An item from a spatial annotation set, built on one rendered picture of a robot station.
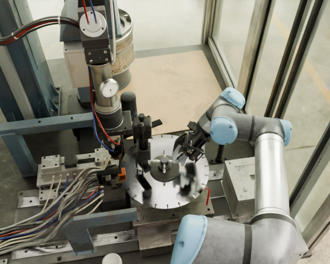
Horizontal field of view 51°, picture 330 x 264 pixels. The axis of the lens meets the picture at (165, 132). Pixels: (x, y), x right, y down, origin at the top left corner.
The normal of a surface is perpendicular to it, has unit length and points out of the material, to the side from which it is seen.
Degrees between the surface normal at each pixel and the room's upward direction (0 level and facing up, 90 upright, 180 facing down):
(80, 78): 90
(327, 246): 0
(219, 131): 76
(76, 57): 90
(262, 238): 13
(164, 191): 0
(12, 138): 90
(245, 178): 0
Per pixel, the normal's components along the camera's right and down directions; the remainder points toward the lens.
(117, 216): 0.16, 0.75
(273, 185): -0.09, -0.76
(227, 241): -0.03, -0.55
